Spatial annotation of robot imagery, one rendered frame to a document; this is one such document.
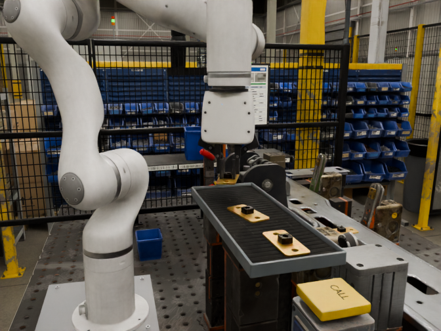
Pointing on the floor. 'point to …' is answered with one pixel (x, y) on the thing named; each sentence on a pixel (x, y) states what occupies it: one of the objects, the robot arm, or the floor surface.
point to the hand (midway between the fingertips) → (228, 167)
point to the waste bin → (415, 174)
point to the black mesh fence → (169, 116)
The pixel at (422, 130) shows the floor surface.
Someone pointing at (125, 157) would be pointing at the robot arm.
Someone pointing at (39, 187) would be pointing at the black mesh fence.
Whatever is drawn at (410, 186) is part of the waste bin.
